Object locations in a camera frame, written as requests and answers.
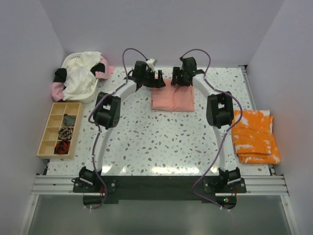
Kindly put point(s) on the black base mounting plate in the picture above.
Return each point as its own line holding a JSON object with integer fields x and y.
{"x": 113, "y": 189}

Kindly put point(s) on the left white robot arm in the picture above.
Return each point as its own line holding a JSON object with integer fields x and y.
{"x": 106, "y": 115}

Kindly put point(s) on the black garment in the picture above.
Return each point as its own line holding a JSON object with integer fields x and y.
{"x": 60, "y": 75}

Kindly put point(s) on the white laundry basket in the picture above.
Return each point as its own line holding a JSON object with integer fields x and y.
{"x": 73, "y": 57}

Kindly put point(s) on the folded orange white t-shirt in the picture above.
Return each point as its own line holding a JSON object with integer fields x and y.
{"x": 253, "y": 138}

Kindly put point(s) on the grey item in tray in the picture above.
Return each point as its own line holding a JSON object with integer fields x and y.
{"x": 68, "y": 120}

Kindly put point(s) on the salmon pink t-shirt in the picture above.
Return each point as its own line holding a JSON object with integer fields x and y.
{"x": 173, "y": 98}

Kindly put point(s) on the light pink garment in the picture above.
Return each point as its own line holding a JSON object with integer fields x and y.
{"x": 57, "y": 91}

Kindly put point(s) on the cream white garment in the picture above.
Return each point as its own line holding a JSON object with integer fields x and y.
{"x": 78, "y": 78}

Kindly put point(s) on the patterned item in tray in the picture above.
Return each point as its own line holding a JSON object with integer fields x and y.
{"x": 65, "y": 133}

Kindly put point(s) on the aluminium frame rail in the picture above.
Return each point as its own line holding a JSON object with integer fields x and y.
{"x": 44, "y": 185}

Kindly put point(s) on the wooden compartment tray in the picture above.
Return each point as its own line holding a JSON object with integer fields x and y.
{"x": 54, "y": 123}

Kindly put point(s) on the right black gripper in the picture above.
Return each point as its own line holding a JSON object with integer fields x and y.
{"x": 176, "y": 72}

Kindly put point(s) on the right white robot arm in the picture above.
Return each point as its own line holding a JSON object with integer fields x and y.
{"x": 220, "y": 116}

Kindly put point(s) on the orange black item in tray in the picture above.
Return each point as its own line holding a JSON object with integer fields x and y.
{"x": 62, "y": 147}

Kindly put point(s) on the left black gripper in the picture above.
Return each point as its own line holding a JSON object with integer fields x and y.
{"x": 155, "y": 83}

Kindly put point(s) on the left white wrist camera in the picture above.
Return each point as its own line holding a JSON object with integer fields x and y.
{"x": 151, "y": 63}

